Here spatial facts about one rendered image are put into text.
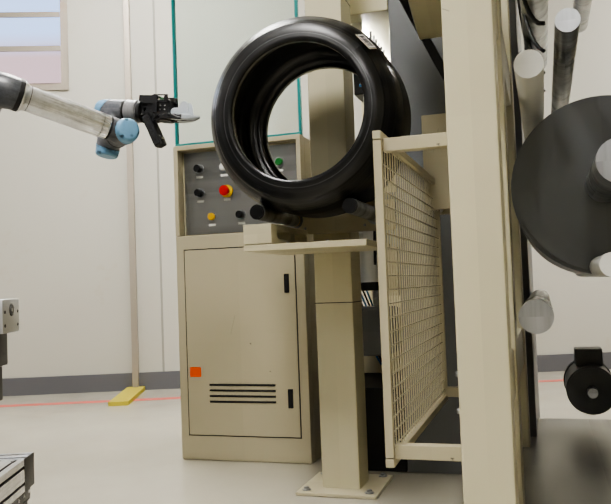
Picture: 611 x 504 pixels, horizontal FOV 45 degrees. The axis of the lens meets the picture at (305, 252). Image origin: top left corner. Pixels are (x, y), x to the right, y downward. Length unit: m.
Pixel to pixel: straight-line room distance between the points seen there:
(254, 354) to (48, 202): 2.87
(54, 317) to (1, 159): 1.16
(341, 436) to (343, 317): 0.39
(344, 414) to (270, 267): 0.71
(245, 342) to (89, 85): 3.05
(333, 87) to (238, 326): 1.02
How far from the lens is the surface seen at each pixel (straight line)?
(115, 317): 5.36
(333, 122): 2.53
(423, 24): 2.40
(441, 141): 1.57
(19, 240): 5.53
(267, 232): 2.16
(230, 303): 2.98
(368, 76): 2.12
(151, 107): 2.47
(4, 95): 2.30
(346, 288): 2.47
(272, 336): 2.92
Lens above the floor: 0.68
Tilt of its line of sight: 3 degrees up
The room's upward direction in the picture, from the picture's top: 2 degrees counter-clockwise
